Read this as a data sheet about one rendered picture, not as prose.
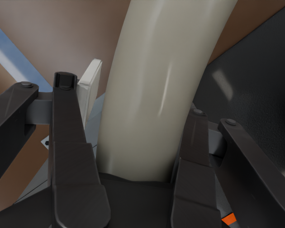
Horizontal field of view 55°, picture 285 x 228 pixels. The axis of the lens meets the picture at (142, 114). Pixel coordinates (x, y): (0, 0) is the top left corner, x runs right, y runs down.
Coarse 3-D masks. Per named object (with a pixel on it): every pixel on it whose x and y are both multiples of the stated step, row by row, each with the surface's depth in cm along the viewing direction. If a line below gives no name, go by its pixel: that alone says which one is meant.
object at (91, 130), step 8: (96, 104) 108; (96, 112) 109; (88, 120) 110; (96, 120) 99; (88, 128) 97; (96, 128) 87; (48, 136) 113; (88, 136) 86; (96, 136) 79; (48, 144) 114; (96, 144) 71; (40, 168) 95; (40, 176) 84; (32, 184) 82; (40, 184) 75; (24, 192) 80; (32, 192) 74
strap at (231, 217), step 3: (228, 216) 123; (231, 216) 123; (234, 216) 123; (222, 219) 124; (225, 219) 124; (228, 219) 124; (231, 219) 124; (234, 219) 123; (225, 222) 124; (228, 222) 124; (231, 222) 124
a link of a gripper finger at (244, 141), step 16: (224, 128) 14; (240, 128) 15; (240, 144) 13; (256, 144) 13; (224, 160) 14; (240, 160) 12; (256, 160) 12; (224, 176) 13; (240, 176) 12; (256, 176) 11; (272, 176) 11; (224, 192) 13; (240, 192) 12; (256, 192) 10; (272, 192) 10; (240, 208) 11; (256, 208) 10; (272, 208) 9; (240, 224) 11; (256, 224) 10; (272, 224) 9
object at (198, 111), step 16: (192, 112) 16; (192, 128) 13; (192, 144) 12; (208, 144) 12; (176, 160) 11; (192, 160) 11; (208, 160) 11; (176, 176) 8; (192, 176) 9; (208, 176) 9; (176, 192) 8; (192, 192) 8; (208, 192) 8; (176, 208) 7; (192, 208) 7; (208, 208) 7; (176, 224) 6; (192, 224) 6; (208, 224) 6
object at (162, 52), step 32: (160, 0) 7; (192, 0) 7; (224, 0) 7; (128, 32) 8; (160, 32) 7; (192, 32) 7; (128, 64) 8; (160, 64) 8; (192, 64) 8; (128, 96) 8; (160, 96) 8; (192, 96) 9; (128, 128) 9; (160, 128) 9; (96, 160) 10; (128, 160) 9; (160, 160) 9
